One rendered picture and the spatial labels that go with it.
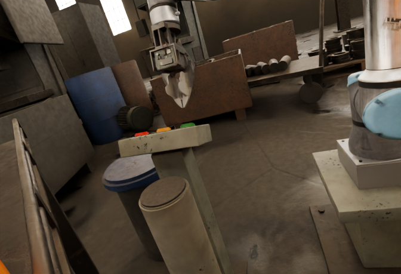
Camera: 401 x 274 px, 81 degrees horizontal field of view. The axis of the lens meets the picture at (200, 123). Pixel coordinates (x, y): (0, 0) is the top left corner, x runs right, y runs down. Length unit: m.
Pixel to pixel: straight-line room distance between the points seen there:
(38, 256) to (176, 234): 0.37
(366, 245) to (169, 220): 0.61
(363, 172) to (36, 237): 0.73
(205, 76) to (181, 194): 1.83
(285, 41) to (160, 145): 3.31
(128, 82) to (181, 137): 2.94
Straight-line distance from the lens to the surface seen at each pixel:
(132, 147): 0.67
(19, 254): 0.35
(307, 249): 1.06
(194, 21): 5.64
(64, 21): 4.90
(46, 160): 2.07
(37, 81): 3.58
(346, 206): 0.76
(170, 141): 0.61
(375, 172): 0.80
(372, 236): 0.90
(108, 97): 3.11
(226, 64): 2.24
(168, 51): 0.60
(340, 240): 1.06
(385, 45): 0.60
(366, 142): 0.80
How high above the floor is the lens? 0.79
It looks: 18 degrees down
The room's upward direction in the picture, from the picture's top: 18 degrees counter-clockwise
